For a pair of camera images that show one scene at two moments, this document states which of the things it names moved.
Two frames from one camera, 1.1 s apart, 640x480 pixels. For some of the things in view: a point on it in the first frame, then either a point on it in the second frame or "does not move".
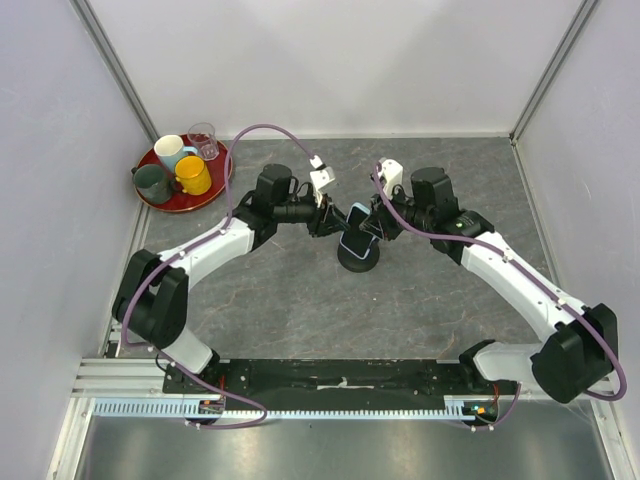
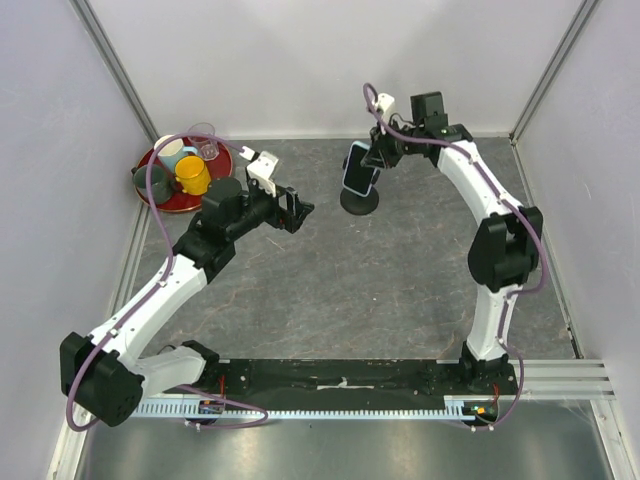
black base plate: x=336 y=378 does not move
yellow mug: x=193 y=175 does not move
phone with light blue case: x=356 y=241 -> x=358 y=178
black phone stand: x=355 y=264 -> x=359 y=204
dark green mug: x=152 y=184 does not move
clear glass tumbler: x=203 y=137 does not move
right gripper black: x=378 y=220 -> x=380 y=154
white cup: x=168 y=148 does not move
